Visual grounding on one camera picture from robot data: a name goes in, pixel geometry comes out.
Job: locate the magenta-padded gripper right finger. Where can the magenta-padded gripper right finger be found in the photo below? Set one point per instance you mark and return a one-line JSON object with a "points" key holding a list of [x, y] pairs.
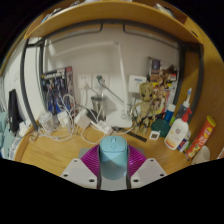
{"points": [[146, 171]]}

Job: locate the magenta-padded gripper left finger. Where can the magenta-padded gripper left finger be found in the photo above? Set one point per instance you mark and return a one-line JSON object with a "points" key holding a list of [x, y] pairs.
{"points": [[80, 171]]}

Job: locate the light blue computer mouse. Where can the light blue computer mouse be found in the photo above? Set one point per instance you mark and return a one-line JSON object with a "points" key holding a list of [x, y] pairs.
{"points": [[113, 156]]}

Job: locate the black ruler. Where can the black ruler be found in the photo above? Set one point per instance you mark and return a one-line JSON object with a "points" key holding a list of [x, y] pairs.
{"points": [[137, 136]]}

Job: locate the small white square clock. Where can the small white square clock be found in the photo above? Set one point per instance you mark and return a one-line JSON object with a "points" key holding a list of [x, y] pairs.
{"points": [[155, 135]]}

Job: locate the dark green round container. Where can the dark green round container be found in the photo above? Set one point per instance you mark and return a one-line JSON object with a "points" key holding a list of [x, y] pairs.
{"points": [[161, 126]]}

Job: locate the white lotion pump bottle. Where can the white lotion pump bottle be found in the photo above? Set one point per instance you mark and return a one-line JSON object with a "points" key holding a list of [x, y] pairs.
{"points": [[176, 133]]}

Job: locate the white power strip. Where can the white power strip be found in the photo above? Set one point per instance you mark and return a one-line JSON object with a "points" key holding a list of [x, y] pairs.
{"points": [[101, 127]]}

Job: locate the large white charger block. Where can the large white charger block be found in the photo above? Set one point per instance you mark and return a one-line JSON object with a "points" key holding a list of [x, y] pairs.
{"points": [[81, 119]]}

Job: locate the small white charger block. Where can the small white charger block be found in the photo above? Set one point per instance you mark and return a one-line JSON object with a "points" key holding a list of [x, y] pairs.
{"points": [[63, 119]]}

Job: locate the white mug with face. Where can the white mug with face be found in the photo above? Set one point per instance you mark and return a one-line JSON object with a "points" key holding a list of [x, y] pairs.
{"points": [[201, 155]]}

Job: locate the white desk lamp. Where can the white desk lamp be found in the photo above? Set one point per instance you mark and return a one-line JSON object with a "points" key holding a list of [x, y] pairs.
{"points": [[120, 120]]}

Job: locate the clear plastic jar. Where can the clear plastic jar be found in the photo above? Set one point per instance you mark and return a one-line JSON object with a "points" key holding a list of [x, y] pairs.
{"points": [[46, 121]]}

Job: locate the blue bottle with white cap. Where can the blue bottle with white cap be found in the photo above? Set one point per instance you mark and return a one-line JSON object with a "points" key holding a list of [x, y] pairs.
{"points": [[169, 113]]}

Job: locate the red yellow snack can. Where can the red yellow snack can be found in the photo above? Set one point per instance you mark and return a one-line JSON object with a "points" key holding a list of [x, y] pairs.
{"points": [[200, 138]]}

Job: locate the metal cup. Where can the metal cup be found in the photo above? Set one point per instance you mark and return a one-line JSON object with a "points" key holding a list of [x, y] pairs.
{"points": [[99, 108]]}

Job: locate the brown tree creature figurine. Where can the brown tree creature figurine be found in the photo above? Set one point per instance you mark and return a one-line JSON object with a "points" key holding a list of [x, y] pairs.
{"points": [[146, 103]]}

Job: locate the dark bottle with white nozzle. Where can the dark bottle with white nozzle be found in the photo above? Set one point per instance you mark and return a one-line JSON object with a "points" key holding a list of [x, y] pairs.
{"points": [[187, 101]]}

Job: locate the teal bedding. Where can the teal bedding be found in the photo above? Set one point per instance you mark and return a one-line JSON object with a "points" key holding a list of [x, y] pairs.
{"points": [[5, 136]]}

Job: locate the blue robot model kit box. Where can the blue robot model kit box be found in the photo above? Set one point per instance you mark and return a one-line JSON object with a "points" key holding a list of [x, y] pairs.
{"points": [[56, 90]]}

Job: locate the colourful printed boxes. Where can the colourful printed boxes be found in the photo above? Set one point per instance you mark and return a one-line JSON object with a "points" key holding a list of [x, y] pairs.
{"points": [[163, 71]]}

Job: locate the wooden shelf unit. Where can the wooden shelf unit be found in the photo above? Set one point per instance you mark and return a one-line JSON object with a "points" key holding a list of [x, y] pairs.
{"points": [[116, 13]]}

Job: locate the white wall-mounted box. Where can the white wall-mounted box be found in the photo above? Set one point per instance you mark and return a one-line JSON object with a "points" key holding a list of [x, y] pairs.
{"points": [[137, 83]]}

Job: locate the white wall socket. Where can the white wall socket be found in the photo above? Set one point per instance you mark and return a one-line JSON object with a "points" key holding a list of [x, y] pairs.
{"points": [[104, 80], [84, 81]]}

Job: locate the dark grey metal frame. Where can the dark grey metal frame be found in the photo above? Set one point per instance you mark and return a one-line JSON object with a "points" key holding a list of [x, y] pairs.
{"points": [[24, 83]]}

